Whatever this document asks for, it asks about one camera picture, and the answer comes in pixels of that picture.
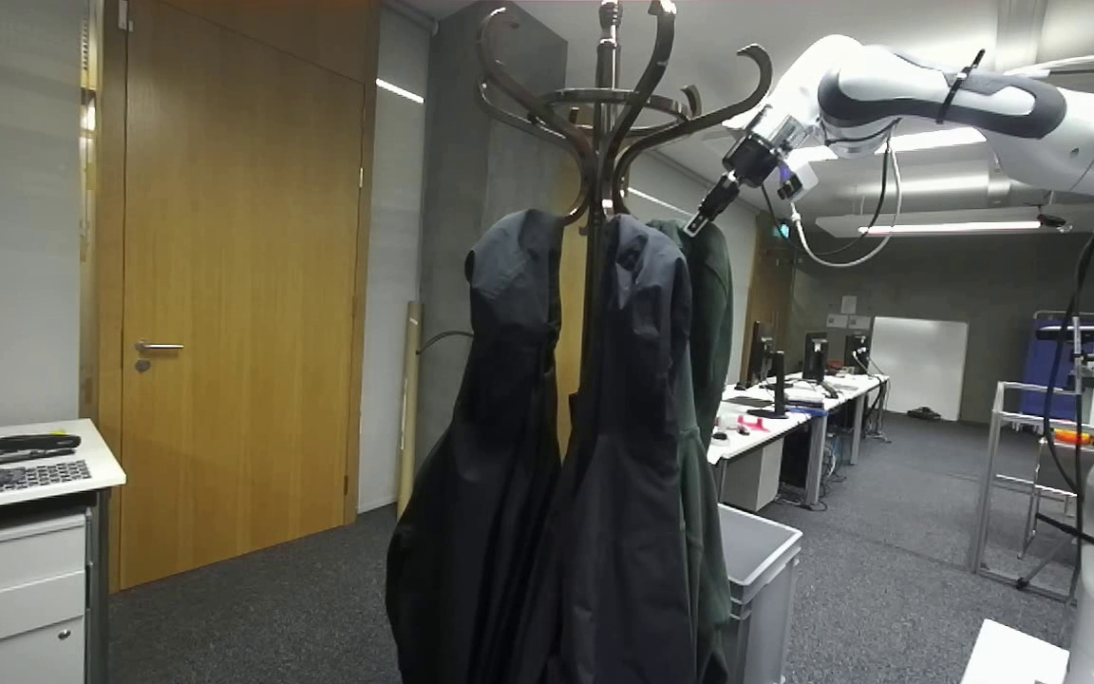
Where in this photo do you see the grey plastic crate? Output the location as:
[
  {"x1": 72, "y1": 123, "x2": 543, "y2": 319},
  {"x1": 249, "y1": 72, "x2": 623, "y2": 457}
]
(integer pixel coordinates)
[{"x1": 711, "y1": 503, "x2": 806, "y2": 684}]

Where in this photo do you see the long cardboard tube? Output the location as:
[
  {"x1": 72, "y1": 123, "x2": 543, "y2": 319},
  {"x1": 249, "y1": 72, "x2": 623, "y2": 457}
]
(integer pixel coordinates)
[{"x1": 390, "y1": 297, "x2": 429, "y2": 518}]

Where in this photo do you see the white office desk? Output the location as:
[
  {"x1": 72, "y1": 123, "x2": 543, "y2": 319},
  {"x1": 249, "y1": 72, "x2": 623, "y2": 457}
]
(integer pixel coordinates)
[
  {"x1": 711, "y1": 399, "x2": 818, "y2": 512},
  {"x1": 767, "y1": 370, "x2": 889, "y2": 509}
]

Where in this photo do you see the dark navy jacket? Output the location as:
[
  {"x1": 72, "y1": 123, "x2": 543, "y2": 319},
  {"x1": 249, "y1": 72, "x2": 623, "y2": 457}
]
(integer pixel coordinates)
[
  {"x1": 385, "y1": 205, "x2": 575, "y2": 684},
  {"x1": 525, "y1": 210, "x2": 708, "y2": 684}
]

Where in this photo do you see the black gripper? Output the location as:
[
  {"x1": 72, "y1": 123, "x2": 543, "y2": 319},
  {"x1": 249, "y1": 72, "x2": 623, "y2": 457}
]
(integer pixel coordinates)
[{"x1": 680, "y1": 132, "x2": 784, "y2": 242}]

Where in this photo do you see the light wooden door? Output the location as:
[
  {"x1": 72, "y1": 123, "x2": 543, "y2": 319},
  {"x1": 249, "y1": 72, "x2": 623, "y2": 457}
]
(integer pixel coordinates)
[{"x1": 86, "y1": 0, "x2": 385, "y2": 596}]

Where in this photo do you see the grey metal trolley frame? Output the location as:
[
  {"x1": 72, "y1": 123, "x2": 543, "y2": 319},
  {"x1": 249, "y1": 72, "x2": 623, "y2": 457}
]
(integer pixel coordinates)
[{"x1": 968, "y1": 376, "x2": 1091, "y2": 592}]

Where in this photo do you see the black computer monitor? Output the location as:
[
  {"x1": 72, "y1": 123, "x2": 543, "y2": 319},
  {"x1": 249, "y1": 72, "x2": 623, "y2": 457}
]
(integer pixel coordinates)
[
  {"x1": 806, "y1": 330, "x2": 837, "y2": 385},
  {"x1": 747, "y1": 322, "x2": 795, "y2": 418}
]

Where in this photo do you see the white whiteboard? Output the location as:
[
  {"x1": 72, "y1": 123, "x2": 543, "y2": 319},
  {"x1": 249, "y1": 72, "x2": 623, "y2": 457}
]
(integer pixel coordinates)
[{"x1": 867, "y1": 312, "x2": 971, "y2": 427}]

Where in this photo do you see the long ceiling light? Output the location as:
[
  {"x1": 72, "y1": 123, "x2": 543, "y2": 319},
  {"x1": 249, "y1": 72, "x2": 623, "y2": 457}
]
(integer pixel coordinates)
[{"x1": 856, "y1": 216, "x2": 1049, "y2": 240}]

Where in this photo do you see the dark wooden coat rack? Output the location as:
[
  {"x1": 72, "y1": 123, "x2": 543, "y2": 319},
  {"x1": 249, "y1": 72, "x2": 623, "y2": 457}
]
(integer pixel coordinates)
[{"x1": 476, "y1": 0, "x2": 777, "y2": 423}]

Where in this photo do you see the green hoodie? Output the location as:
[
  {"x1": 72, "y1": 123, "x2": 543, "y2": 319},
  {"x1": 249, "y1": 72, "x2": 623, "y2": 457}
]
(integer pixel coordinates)
[{"x1": 646, "y1": 216, "x2": 742, "y2": 684}]

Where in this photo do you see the dark computer keyboard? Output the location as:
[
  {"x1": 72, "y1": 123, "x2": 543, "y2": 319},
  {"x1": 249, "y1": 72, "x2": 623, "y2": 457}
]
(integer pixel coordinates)
[{"x1": 0, "y1": 457, "x2": 95, "y2": 507}]

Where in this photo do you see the blue cabinet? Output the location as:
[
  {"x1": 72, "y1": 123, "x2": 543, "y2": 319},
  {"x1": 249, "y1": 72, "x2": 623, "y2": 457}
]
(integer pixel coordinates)
[{"x1": 1018, "y1": 309, "x2": 1094, "y2": 427}]

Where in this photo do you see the black stapler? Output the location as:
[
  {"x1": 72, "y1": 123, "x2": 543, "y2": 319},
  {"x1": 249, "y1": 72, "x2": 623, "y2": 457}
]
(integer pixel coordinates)
[{"x1": 0, "y1": 428, "x2": 82, "y2": 469}]

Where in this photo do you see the silver door handle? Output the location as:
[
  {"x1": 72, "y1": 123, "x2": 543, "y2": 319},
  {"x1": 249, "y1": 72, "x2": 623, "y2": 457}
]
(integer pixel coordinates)
[{"x1": 129, "y1": 337, "x2": 187, "y2": 376}]

